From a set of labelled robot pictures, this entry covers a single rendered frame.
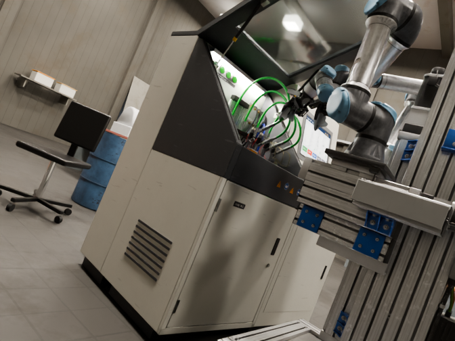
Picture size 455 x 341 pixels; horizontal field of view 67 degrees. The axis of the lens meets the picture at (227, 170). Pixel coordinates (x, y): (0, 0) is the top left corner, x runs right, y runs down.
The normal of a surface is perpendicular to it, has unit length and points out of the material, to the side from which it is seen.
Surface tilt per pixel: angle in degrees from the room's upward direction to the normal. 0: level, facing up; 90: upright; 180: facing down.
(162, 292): 90
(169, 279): 90
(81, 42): 90
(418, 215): 90
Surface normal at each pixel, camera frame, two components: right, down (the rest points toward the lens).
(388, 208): -0.54, -0.25
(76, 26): 0.75, 0.29
